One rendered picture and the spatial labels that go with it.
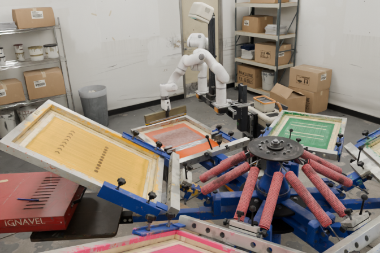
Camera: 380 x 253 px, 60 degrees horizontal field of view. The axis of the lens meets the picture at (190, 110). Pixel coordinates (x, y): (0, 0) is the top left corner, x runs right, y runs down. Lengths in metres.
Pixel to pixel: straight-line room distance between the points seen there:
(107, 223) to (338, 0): 5.16
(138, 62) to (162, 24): 0.86
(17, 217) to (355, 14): 5.34
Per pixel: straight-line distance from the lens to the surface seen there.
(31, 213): 1.93
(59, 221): 1.87
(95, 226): 1.97
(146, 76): 6.37
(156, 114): 2.88
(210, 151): 2.31
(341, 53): 6.14
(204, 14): 2.95
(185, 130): 2.96
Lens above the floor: 2.14
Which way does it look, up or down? 20 degrees down
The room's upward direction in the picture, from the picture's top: 3 degrees counter-clockwise
